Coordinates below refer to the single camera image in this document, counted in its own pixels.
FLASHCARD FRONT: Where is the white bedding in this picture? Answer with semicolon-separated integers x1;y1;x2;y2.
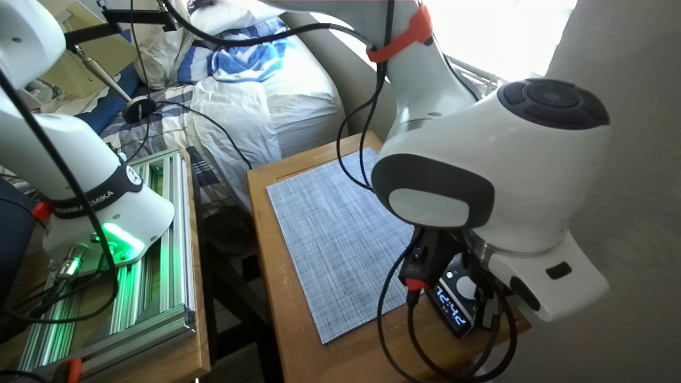
184;39;350;216

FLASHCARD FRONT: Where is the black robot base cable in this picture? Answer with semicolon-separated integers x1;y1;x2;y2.
0;70;120;344

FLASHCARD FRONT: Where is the black digital alarm clock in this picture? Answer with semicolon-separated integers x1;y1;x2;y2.
424;262;494;340

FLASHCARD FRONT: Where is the blue white striped cloth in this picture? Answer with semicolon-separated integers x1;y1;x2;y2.
175;18;293;85

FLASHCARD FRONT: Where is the gray woven placemat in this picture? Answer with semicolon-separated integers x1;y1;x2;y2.
264;155;421;348

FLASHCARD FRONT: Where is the wooden side table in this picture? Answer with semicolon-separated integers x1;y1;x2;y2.
244;129;532;383

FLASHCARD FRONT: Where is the tan cardboard piece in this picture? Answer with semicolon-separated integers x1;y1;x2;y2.
37;0;139;119

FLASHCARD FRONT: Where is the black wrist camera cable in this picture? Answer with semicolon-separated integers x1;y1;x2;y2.
373;222;521;383

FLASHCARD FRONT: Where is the dark blue bag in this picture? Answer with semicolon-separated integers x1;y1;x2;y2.
0;176;37;315

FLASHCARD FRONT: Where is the orange clamp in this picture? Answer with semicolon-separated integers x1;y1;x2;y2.
59;355;86;383

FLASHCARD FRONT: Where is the gray upholstered bed frame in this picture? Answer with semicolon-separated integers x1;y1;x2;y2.
284;29;400;142

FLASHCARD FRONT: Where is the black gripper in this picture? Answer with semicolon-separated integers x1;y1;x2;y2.
424;229;499;335

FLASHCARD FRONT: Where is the orange cable clip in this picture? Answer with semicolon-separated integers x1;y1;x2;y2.
30;201;54;225

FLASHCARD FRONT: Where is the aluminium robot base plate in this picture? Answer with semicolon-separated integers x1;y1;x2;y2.
13;147;200;376

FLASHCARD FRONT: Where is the orange strap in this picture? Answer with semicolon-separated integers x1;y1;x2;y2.
365;5;433;64

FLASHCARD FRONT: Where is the black camera tripod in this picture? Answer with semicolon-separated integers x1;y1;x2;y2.
62;5;178;126

